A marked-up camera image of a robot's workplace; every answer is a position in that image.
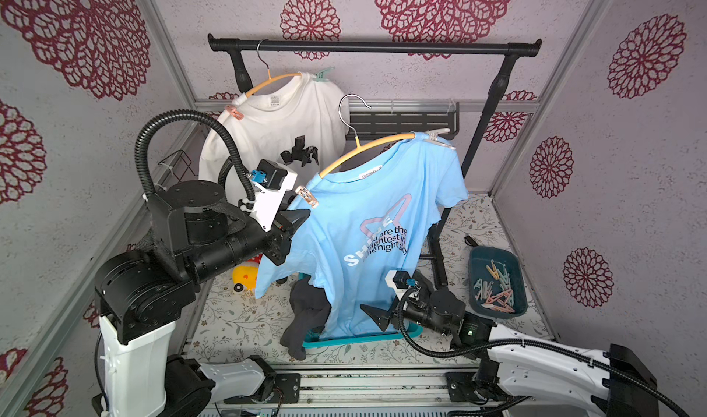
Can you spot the pink clothespin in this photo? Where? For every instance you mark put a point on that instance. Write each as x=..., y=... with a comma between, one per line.
x=234, y=112

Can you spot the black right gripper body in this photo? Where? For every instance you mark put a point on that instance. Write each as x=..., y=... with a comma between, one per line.
x=399, y=309

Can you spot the black wire wall rack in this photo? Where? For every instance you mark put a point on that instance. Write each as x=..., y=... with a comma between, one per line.
x=179, y=167

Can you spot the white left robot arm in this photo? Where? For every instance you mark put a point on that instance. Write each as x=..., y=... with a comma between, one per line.
x=196, y=234

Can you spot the peach beige clothespin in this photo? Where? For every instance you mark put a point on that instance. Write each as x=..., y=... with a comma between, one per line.
x=307, y=196

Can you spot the teal plastic clothespin bin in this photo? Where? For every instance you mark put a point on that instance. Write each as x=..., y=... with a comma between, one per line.
x=496, y=285

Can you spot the yellow plush toy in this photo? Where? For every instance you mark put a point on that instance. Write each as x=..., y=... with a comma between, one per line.
x=244, y=276

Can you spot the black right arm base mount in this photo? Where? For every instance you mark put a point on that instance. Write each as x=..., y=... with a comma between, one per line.
x=469, y=386

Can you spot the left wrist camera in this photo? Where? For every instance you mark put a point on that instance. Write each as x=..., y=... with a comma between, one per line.
x=271, y=181

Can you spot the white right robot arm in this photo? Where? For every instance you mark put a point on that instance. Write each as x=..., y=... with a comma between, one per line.
x=514, y=368

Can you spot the black wall shelf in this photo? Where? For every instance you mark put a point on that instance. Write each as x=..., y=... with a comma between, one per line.
x=375, y=124

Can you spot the dark grey t-shirt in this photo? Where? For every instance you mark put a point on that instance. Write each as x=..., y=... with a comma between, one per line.
x=311, y=309

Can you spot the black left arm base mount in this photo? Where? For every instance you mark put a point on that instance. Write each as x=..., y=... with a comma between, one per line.
x=279, y=386

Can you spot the light blue t-shirt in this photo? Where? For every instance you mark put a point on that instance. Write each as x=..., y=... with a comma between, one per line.
x=370, y=220

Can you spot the wooden hanger with metal hook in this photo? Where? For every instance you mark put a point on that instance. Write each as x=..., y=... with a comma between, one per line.
x=270, y=78

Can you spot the mint green clothespin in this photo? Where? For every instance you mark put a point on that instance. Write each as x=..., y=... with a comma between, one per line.
x=323, y=75

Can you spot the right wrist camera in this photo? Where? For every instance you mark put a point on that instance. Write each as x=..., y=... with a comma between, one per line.
x=400, y=282

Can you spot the white clothespin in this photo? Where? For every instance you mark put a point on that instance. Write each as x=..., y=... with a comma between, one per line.
x=437, y=137

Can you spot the teal perforated tray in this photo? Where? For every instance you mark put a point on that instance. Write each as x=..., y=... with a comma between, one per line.
x=359, y=338

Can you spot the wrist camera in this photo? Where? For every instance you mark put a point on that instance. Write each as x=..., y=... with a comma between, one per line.
x=271, y=181
x=400, y=282

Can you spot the black clothes rack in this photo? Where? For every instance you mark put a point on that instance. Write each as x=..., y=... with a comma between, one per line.
x=511, y=52

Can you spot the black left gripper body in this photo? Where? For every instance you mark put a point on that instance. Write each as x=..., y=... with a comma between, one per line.
x=271, y=242

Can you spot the white t-shirt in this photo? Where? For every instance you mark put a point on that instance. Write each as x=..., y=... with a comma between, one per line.
x=297, y=125

